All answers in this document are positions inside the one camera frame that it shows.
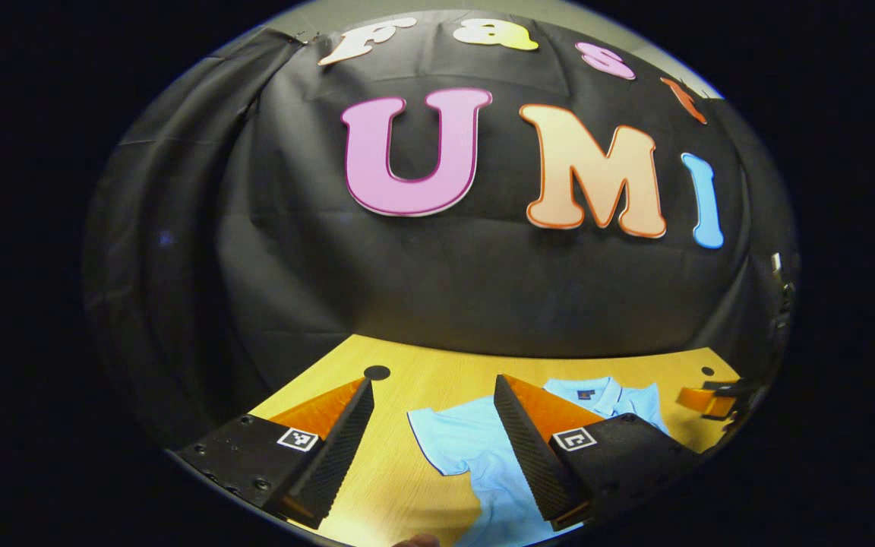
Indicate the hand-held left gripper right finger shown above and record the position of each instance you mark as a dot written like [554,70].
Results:
[529,456]

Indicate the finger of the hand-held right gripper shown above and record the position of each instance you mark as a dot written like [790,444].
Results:
[703,403]
[730,387]

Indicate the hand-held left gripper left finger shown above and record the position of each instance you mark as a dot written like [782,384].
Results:
[339,448]

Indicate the light blue polo T-shirt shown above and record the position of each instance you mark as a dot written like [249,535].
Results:
[468,441]

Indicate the black backdrop cloth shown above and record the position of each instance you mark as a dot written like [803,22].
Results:
[483,289]

